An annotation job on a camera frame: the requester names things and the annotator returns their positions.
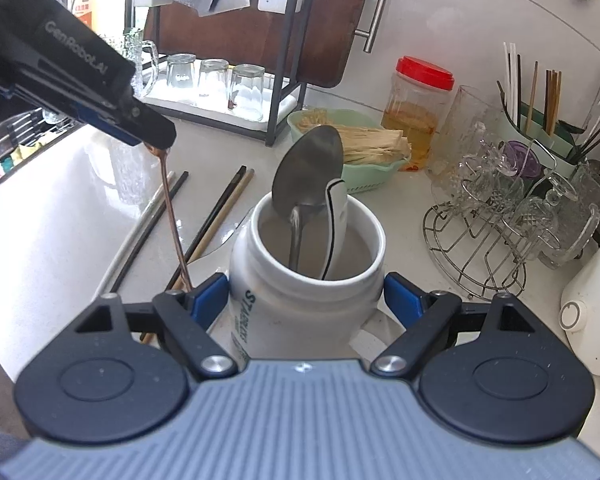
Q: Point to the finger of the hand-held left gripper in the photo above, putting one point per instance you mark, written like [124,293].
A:
[152,127]
[105,125]

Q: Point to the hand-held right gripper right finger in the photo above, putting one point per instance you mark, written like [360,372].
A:
[402,300]

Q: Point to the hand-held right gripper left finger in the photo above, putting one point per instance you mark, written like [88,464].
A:
[207,305]

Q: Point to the copper spoon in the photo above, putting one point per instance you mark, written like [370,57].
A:
[172,220]

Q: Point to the white ceramic mug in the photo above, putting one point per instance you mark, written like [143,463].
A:
[300,310]

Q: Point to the light wooden chopstick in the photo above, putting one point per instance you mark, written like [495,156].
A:
[230,203]

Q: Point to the large metal spoon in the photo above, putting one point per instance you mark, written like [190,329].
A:
[307,170]

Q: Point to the inverted drinking glass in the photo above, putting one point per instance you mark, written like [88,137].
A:
[247,92]
[180,80]
[213,85]

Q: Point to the textured glass mug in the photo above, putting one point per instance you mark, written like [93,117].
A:
[142,60]

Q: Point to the yellow cloth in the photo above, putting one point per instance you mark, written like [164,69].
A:
[30,150]

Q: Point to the black kitchen sink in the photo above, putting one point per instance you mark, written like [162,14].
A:
[10,130]

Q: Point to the green plastic basket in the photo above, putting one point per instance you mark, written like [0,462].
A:
[370,180]

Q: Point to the white drip tray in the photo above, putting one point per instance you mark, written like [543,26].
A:
[285,110]

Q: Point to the black metal dish rack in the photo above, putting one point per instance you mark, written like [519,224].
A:
[280,85]

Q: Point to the clear stemmed glass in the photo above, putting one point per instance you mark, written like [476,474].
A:
[562,185]
[537,225]
[490,180]

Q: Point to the bundle of pale dried strands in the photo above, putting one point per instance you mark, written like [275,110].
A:
[375,145]

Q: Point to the red lid plastic jar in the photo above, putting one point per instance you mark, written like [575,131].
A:
[415,125]

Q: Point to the tall clear glass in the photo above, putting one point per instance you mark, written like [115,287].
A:
[460,125]

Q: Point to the purple glass cup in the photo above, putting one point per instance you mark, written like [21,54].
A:
[522,157]

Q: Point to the brown wooden cutting board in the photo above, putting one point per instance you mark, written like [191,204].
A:
[320,35]

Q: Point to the white electric cooking pot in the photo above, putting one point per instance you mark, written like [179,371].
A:
[595,320]

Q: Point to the green cutlery holder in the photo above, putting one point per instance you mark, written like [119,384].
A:
[555,155]

